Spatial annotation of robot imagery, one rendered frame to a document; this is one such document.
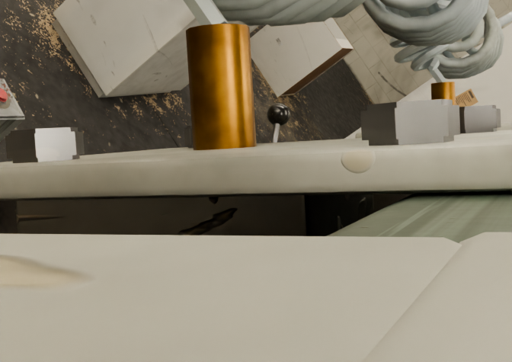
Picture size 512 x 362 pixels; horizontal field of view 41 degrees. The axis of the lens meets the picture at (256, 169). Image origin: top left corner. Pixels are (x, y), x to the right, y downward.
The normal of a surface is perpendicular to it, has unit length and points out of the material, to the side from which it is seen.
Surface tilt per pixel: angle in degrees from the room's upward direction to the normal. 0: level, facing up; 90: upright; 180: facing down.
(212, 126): 77
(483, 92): 90
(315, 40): 90
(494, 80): 90
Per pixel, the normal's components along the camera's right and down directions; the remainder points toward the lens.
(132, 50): -0.37, 0.14
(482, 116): 0.07, 0.05
